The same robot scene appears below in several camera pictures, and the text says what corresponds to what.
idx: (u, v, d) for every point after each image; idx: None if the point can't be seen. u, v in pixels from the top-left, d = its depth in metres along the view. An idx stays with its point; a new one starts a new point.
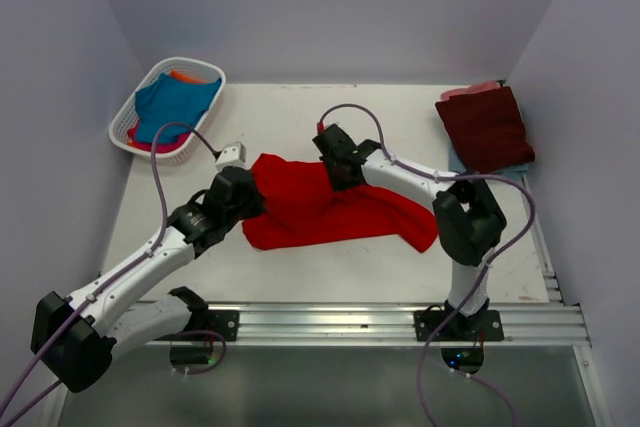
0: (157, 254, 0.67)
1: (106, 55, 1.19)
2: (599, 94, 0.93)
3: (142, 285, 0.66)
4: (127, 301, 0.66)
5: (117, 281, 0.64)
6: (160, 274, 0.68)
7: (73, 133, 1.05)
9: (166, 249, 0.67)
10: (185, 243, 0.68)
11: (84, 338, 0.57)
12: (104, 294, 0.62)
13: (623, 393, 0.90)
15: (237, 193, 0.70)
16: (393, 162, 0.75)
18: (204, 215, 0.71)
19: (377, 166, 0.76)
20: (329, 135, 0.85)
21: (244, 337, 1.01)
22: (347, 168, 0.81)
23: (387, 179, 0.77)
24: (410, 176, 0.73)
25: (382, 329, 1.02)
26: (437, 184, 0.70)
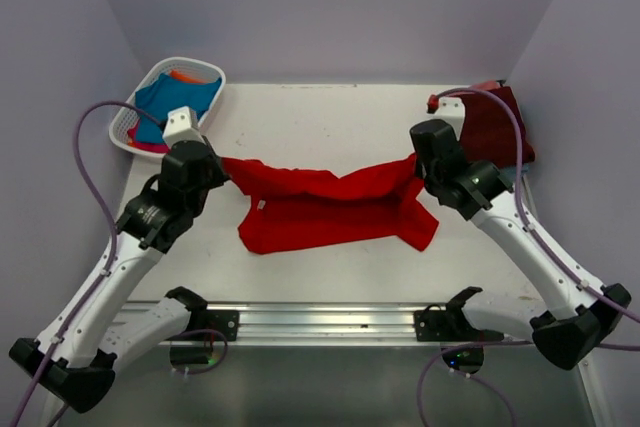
0: (115, 271, 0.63)
1: (108, 48, 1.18)
2: (603, 87, 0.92)
3: (112, 305, 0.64)
4: (107, 322, 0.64)
5: (83, 310, 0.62)
6: (129, 287, 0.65)
7: (78, 125, 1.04)
9: (124, 263, 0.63)
10: (141, 248, 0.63)
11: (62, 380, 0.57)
12: (70, 330, 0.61)
13: (623, 395, 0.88)
15: (192, 173, 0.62)
16: (528, 230, 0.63)
18: (159, 206, 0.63)
19: (503, 223, 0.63)
20: (439, 142, 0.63)
21: (244, 337, 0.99)
22: (455, 195, 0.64)
23: (502, 239, 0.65)
24: (546, 262, 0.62)
25: (384, 328, 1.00)
26: (577, 292, 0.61)
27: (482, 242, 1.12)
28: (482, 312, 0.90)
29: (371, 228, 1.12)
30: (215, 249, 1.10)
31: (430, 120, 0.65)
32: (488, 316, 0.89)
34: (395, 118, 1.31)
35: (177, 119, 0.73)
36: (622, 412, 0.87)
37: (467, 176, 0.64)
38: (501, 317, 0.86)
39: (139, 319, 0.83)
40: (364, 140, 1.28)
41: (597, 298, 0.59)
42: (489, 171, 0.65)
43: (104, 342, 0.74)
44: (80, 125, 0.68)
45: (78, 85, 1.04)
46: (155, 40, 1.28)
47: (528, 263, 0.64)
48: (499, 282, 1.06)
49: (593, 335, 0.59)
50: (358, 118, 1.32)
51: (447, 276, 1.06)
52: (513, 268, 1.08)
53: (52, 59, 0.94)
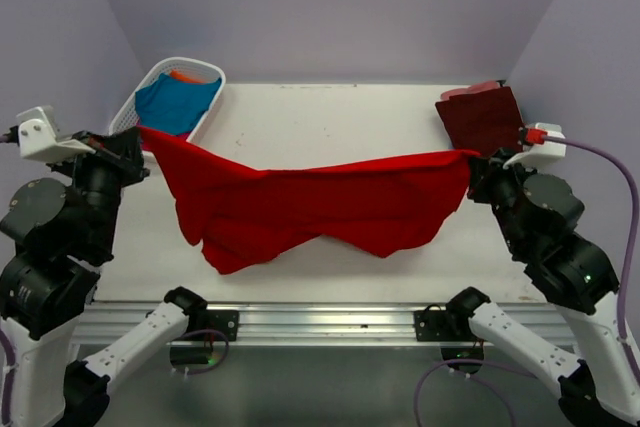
0: (20, 362, 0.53)
1: (107, 48, 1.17)
2: (603, 88, 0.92)
3: (43, 384, 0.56)
4: (50, 393, 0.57)
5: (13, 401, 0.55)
6: (51, 361, 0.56)
7: (77, 126, 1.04)
9: (25, 354, 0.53)
10: (33, 339, 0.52)
11: None
12: (14, 416, 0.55)
13: None
15: (53, 231, 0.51)
16: (619, 339, 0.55)
18: (38, 274, 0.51)
19: (597, 330, 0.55)
20: (564, 222, 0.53)
21: (244, 337, 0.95)
22: (556, 282, 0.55)
23: (589, 336, 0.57)
24: (625, 375, 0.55)
25: (383, 328, 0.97)
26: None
27: (481, 243, 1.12)
28: (489, 334, 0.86)
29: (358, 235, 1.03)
30: None
31: (556, 191, 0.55)
32: (491, 333, 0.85)
34: (394, 118, 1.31)
35: (31, 133, 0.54)
36: None
37: (575, 264, 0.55)
38: (508, 346, 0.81)
39: (134, 333, 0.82)
40: (363, 140, 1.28)
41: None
42: (603, 262, 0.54)
43: (98, 363, 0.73)
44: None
45: (78, 86, 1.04)
46: (154, 41, 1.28)
47: (604, 366, 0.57)
48: (500, 282, 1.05)
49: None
50: (357, 118, 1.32)
51: (447, 277, 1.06)
52: (512, 268, 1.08)
53: (52, 60, 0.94)
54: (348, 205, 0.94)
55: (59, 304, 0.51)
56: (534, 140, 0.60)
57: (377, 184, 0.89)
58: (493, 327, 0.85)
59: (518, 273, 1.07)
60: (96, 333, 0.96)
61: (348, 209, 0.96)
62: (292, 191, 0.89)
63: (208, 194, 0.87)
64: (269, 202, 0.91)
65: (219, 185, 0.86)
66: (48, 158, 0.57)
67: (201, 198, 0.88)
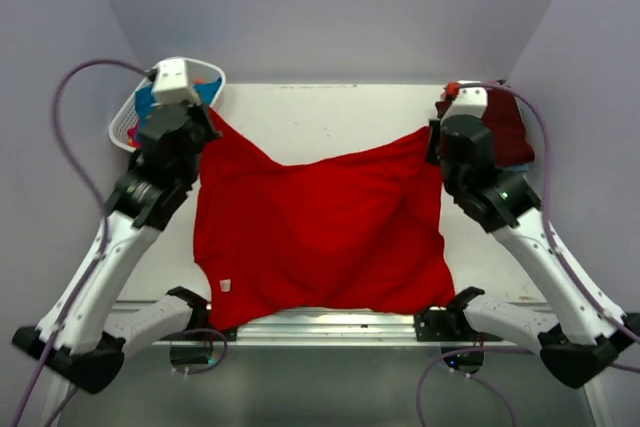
0: (109, 251, 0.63)
1: (107, 48, 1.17)
2: (604, 87, 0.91)
3: (107, 293, 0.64)
4: (106, 305, 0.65)
5: (80, 297, 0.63)
6: (124, 273, 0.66)
7: (77, 126, 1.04)
9: (118, 244, 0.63)
10: (135, 228, 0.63)
11: (68, 364, 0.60)
12: (71, 315, 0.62)
13: (623, 397, 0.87)
15: (171, 143, 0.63)
16: (555, 252, 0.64)
18: (149, 183, 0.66)
19: (529, 244, 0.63)
20: (478, 148, 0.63)
21: (245, 337, 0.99)
22: (480, 206, 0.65)
23: (524, 256, 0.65)
24: (569, 287, 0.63)
25: (383, 328, 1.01)
26: (598, 317, 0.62)
27: (481, 242, 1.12)
28: (487, 318, 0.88)
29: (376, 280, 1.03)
30: None
31: (472, 123, 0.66)
32: (489, 318, 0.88)
34: (394, 119, 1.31)
35: (172, 75, 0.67)
36: (623, 413, 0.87)
37: (493, 188, 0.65)
38: (504, 327, 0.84)
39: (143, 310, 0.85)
40: (363, 141, 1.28)
41: (618, 329, 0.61)
42: (516, 183, 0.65)
43: (114, 328, 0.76)
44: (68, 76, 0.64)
45: (77, 86, 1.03)
46: (153, 41, 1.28)
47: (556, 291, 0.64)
48: (500, 282, 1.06)
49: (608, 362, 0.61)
50: (357, 118, 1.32)
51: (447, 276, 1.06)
52: (512, 268, 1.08)
53: (52, 61, 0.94)
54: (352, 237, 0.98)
55: (164, 206, 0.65)
56: None
57: (365, 186, 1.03)
58: (485, 311, 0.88)
59: (519, 273, 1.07)
60: None
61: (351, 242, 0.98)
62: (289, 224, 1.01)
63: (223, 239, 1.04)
64: (274, 214, 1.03)
65: (238, 181, 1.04)
66: (173, 100, 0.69)
67: (220, 198, 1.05)
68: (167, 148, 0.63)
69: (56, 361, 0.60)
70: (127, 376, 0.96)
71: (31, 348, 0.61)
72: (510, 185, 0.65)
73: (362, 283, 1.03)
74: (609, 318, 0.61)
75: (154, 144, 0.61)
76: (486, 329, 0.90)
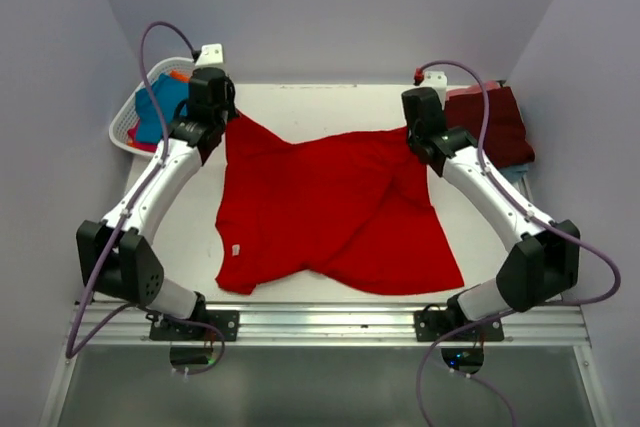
0: (169, 163, 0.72)
1: (107, 48, 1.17)
2: (604, 87, 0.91)
3: (165, 195, 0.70)
4: (159, 212, 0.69)
5: (144, 194, 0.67)
6: (176, 184, 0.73)
7: (78, 126, 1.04)
9: (177, 157, 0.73)
10: (191, 147, 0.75)
11: (135, 245, 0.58)
12: (136, 208, 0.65)
13: (624, 397, 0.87)
15: (214, 90, 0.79)
16: (484, 172, 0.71)
18: (195, 123, 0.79)
19: (462, 169, 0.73)
20: (424, 101, 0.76)
21: (243, 337, 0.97)
22: (428, 150, 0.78)
23: (466, 184, 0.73)
24: (497, 198, 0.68)
25: (385, 329, 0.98)
26: (526, 223, 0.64)
27: (481, 242, 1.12)
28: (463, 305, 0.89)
29: (374, 255, 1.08)
30: (215, 250, 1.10)
31: (423, 87, 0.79)
32: (478, 299, 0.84)
34: (395, 119, 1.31)
35: (212, 53, 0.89)
36: (624, 413, 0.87)
37: (439, 134, 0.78)
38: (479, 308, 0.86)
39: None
40: None
41: (543, 228, 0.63)
42: (460, 136, 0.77)
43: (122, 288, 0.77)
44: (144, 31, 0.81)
45: (77, 85, 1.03)
46: (154, 40, 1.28)
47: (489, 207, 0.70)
48: None
49: (541, 261, 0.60)
50: (358, 118, 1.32)
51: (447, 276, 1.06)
52: None
53: (53, 62, 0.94)
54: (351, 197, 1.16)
55: (208, 141, 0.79)
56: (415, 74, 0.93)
57: (364, 164, 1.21)
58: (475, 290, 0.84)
59: None
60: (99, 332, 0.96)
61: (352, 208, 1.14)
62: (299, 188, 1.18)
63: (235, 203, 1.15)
64: (291, 189, 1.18)
65: (255, 162, 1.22)
66: None
67: (242, 175, 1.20)
68: (211, 92, 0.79)
69: (123, 247, 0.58)
70: (127, 376, 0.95)
71: (90, 241, 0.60)
72: (457, 137, 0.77)
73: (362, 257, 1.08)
74: (533, 218, 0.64)
75: (200, 85, 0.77)
76: (475, 311, 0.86)
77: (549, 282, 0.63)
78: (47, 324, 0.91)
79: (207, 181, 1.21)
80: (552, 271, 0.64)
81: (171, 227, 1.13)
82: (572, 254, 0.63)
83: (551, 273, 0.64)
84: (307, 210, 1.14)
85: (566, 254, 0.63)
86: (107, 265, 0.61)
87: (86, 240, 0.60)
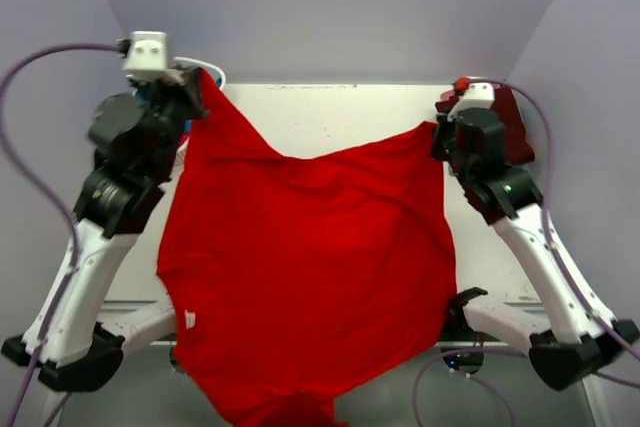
0: (82, 264, 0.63)
1: (107, 49, 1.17)
2: (604, 87, 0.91)
3: (87, 302, 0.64)
4: (87, 321, 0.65)
5: (59, 310, 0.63)
6: (103, 279, 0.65)
7: (77, 126, 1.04)
9: (90, 256, 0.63)
10: (105, 239, 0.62)
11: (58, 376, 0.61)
12: (53, 331, 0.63)
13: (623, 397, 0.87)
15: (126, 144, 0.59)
16: (549, 247, 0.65)
18: (117, 186, 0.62)
19: (525, 235, 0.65)
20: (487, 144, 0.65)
21: None
22: (483, 196, 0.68)
23: (526, 257, 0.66)
24: (562, 285, 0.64)
25: None
26: (589, 320, 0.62)
27: (481, 243, 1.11)
28: (476, 314, 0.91)
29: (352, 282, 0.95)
30: None
31: (483, 114, 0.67)
32: (486, 318, 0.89)
34: (394, 119, 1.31)
35: (147, 52, 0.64)
36: (623, 413, 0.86)
37: (498, 181, 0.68)
38: (495, 323, 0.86)
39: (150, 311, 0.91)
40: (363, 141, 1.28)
41: (604, 329, 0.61)
42: (523, 180, 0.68)
43: (113, 325, 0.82)
44: (15, 66, 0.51)
45: (78, 86, 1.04)
46: None
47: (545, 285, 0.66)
48: (500, 282, 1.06)
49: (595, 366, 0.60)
50: (357, 117, 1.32)
51: None
52: (513, 267, 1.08)
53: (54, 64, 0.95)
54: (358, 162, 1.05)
55: (132, 211, 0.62)
56: (460, 86, 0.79)
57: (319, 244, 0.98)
58: (483, 308, 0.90)
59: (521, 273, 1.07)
60: None
61: (324, 353, 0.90)
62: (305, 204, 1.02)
63: (241, 218, 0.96)
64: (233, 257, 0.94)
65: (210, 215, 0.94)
66: (145, 77, 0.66)
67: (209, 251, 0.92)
68: (125, 148, 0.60)
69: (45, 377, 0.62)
70: (128, 373, 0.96)
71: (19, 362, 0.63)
72: (519, 184, 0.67)
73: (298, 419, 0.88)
74: (597, 318, 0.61)
75: (106, 142, 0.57)
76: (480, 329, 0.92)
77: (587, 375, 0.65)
78: None
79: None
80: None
81: None
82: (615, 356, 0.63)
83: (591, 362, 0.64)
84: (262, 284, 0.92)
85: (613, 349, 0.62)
86: None
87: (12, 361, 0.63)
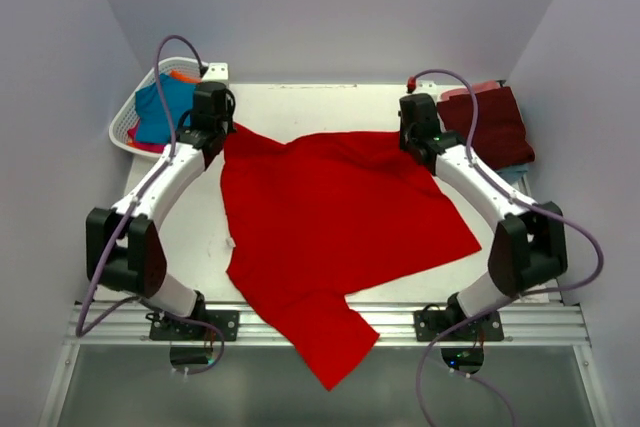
0: (176, 162, 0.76)
1: (107, 49, 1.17)
2: (603, 87, 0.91)
3: (171, 191, 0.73)
4: (164, 209, 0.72)
5: (151, 188, 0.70)
6: (182, 180, 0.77)
7: (77, 125, 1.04)
9: (183, 157, 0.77)
10: (197, 151, 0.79)
11: (145, 228, 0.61)
12: (146, 197, 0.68)
13: (623, 396, 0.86)
15: (217, 101, 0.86)
16: (471, 164, 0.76)
18: (198, 132, 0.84)
19: (452, 164, 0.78)
20: (419, 106, 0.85)
21: (244, 337, 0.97)
22: (422, 150, 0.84)
23: (456, 178, 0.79)
24: (482, 185, 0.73)
25: (384, 328, 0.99)
26: (511, 205, 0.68)
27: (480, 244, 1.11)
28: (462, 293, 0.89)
29: (374, 234, 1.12)
30: (215, 250, 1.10)
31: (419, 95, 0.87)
32: (471, 294, 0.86)
34: (394, 119, 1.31)
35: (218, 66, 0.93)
36: (623, 413, 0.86)
37: (431, 138, 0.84)
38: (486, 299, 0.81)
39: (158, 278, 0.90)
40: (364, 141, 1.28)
41: (526, 208, 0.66)
42: (451, 137, 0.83)
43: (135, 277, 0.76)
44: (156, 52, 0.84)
45: (77, 84, 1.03)
46: (154, 41, 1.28)
47: (474, 195, 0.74)
48: None
49: (524, 239, 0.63)
50: (357, 117, 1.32)
51: (447, 275, 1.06)
52: None
53: (55, 64, 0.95)
54: (354, 149, 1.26)
55: (210, 147, 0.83)
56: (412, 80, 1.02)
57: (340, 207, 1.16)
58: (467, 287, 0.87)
59: None
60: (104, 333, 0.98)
61: (345, 284, 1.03)
62: (318, 180, 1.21)
63: (277, 165, 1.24)
64: (261, 230, 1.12)
65: (239, 210, 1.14)
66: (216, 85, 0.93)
67: (248, 207, 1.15)
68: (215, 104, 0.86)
69: (131, 231, 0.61)
70: (129, 373, 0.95)
71: (101, 229, 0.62)
72: (449, 143, 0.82)
73: (330, 320, 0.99)
74: (516, 199, 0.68)
75: (204, 97, 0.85)
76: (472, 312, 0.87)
77: (541, 269, 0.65)
78: (47, 324, 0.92)
79: (207, 183, 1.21)
80: (538, 252, 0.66)
81: (172, 226, 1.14)
82: (556, 235, 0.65)
83: (535, 257, 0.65)
84: (293, 248, 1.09)
85: (550, 233, 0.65)
86: (113, 257, 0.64)
87: (96, 227, 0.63)
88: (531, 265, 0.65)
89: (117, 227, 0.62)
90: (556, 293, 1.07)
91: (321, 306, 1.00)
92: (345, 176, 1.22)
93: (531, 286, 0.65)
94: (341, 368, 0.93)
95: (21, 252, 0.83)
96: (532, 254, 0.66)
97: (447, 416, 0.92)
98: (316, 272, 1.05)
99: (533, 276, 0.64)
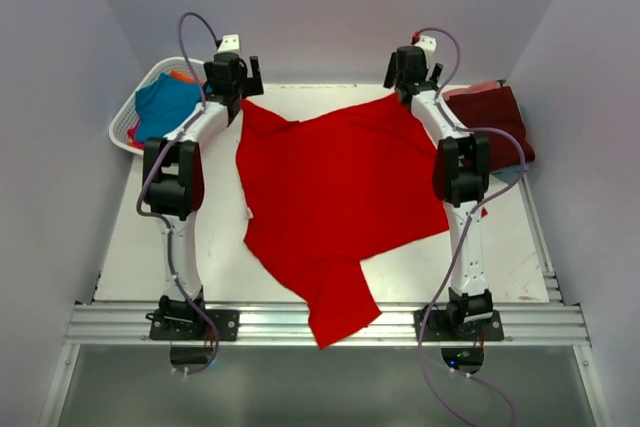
0: (208, 109, 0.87)
1: (107, 48, 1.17)
2: (603, 86, 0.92)
3: (206, 131, 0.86)
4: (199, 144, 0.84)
5: (192, 126, 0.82)
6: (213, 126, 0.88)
7: (77, 124, 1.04)
9: (213, 107, 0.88)
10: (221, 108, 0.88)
11: (193, 150, 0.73)
12: (189, 132, 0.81)
13: (623, 395, 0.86)
15: (233, 68, 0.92)
16: (435, 102, 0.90)
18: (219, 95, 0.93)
19: (422, 100, 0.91)
20: (409, 56, 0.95)
21: (244, 336, 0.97)
22: (402, 92, 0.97)
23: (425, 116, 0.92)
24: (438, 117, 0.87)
25: (383, 328, 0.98)
26: (454, 131, 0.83)
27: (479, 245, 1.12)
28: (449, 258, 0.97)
29: (385, 205, 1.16)
30: (216, 250, 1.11)
31: (413, 47, 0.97)
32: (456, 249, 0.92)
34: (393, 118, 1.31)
35: (230, 40, 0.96)
36: (623, 411, 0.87)
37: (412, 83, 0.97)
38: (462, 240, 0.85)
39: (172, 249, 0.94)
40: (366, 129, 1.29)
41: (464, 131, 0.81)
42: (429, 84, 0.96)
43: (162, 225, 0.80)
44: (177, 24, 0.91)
45: (78, 84, 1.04)
46: (154, 40, 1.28)
47: (433, 128, 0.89)
48: (499, 282, 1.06)
49: (455, 155, 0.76)
50: None
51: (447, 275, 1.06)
52: (512, 265, 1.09)
53: (55, 65, 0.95)
54: (364, 123, 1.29)
55: (233, 108, 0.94)
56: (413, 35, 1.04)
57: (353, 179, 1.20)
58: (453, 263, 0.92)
59: (519, 273, 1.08)
60: (104, 332, 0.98)
61: (359, 251, 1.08)
62: (330, 153, 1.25)
63: (291, 143, 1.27)
64: (277, 204, 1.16)
65: (255, 185, 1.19)
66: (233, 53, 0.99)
67: (263, 182, 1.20)
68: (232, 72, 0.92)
69: (182, 152, 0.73)
70: (128, 373, 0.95)
71: (156, 152, 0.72)
72: (425, 89, 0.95)
73: (338, 289, 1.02)
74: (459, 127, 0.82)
75: (222, 67, 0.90)
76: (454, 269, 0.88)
77: (466, 183, 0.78)
78: (47, 324, 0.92)
79: (217, 170, 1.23)
80: (469, 169, 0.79)
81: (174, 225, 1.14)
82: (483, 156, 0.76)
83: (466, 174, 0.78)
84: (308, 218, 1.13)
85: (477, 155, 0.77)
86: (162, 177, 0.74)
87: (152, 151, 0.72)
88: (459, 178, 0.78)
89: (166, 149, 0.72)
90: (556, 293, 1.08)
91: (336, 273, 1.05)
92: (356, 148, 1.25)
93: (458, 196, 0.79)
94: (343, 331, 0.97)
95: (22, 252, 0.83)
96: (465, 170, 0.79)
97: (447, 416, 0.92)
98: (331, 241, 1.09)
99: (459, 188, 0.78)
